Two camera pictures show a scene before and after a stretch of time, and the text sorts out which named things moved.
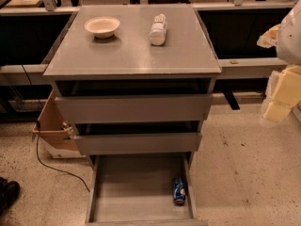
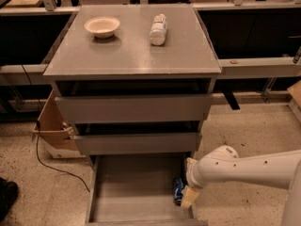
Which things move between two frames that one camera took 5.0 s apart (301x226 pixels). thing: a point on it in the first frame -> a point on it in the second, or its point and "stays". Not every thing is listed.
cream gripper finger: x=269 y=39 -> x=189 y=196
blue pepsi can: x=179 y=185 stays
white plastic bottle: x=157 y=35 stays
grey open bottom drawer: x=137 y=190 stays
